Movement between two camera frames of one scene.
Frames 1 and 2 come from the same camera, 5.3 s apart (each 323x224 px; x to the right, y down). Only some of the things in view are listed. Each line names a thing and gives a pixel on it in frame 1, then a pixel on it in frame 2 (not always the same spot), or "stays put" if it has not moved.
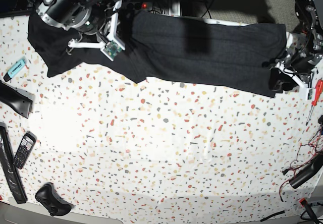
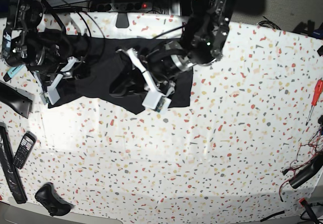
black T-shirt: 220,53 -> 100,73
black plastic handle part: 18,101 stays put
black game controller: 49,197 stays put
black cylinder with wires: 313,167 stays put
